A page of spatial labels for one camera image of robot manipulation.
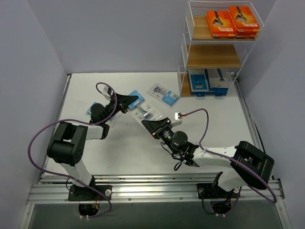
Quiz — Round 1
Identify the white wire wooden shelf rack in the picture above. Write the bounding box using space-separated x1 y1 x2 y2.
177 0 264 97

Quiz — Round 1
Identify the clear blister razor pack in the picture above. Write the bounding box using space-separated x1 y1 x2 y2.
127 90 163 127
86 102 122 127
147 83 180 107

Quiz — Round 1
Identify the Harry's box white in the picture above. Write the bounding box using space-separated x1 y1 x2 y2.
205 68 229 92

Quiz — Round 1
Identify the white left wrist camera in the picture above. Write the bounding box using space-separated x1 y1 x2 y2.
102 86 112 100

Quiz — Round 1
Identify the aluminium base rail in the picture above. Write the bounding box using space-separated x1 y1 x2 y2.
26 173 284 203

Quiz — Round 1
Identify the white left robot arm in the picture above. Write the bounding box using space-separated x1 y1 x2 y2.
47 94 139 201

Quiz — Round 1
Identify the clear blister razor pack top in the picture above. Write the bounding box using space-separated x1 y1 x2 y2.
147 83 180 107

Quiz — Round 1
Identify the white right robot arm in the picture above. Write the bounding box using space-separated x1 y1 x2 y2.
142 118 275 197

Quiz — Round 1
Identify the purple cable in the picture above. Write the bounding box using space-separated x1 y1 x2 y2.
28 82 119 218
185 108 278 215

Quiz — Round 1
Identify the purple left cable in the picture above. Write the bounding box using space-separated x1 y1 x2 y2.
28 82 119 218

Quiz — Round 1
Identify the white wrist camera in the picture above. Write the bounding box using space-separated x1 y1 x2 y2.
102 86 112 100
171 112 187 127

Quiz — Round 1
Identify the grey blue Harry's box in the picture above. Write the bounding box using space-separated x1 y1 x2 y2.
188 69 209 96

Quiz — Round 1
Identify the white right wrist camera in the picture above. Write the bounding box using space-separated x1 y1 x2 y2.
171 112 187 127

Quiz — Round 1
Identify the orange Gillette box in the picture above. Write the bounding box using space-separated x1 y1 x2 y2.
228 6 260 33
235 31 258 39
206 10 235 38

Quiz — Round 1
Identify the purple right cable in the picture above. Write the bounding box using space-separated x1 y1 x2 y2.
185 108 278 215

